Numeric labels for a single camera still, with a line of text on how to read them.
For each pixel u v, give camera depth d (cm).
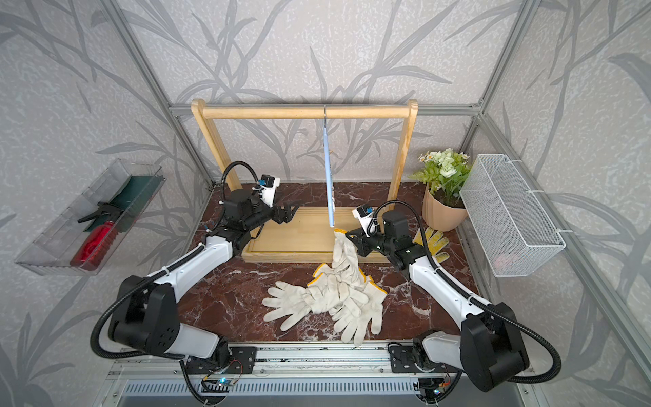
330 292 83
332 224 60
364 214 70
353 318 81
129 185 75
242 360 73
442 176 85
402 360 73
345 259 83
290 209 76
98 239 60
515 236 61
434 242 100
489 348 40
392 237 63
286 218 76
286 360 75
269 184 71
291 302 85
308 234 102
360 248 75
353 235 78
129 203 72
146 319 43
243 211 64
